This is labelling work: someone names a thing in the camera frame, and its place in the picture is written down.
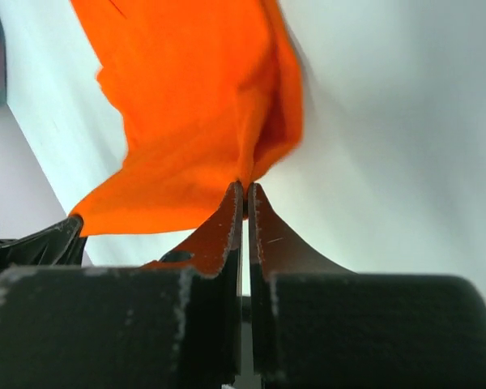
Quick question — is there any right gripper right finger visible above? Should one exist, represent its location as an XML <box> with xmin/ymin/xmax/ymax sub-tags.
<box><xmin>248</xmin><ymin>184</ymin><xmax>486</xmax><ymax>388</ymax></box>

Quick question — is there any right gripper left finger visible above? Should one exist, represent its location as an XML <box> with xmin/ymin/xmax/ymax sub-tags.
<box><xmin>0</xmin><ymin>182</ymin><xmax>243</xmax><ymax>388</ymax></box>

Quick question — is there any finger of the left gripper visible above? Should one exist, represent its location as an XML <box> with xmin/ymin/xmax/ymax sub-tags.
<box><xmin>0</xmin><ymin>216</ymin><xmax>87</xmax><ymax>273</ymax></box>

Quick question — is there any orange t-shirt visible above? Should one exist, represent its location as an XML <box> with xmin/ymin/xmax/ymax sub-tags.
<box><xmin>72</xmin><ymin>1</ymin><xmax>303</xmax><ymax>236</ymax></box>

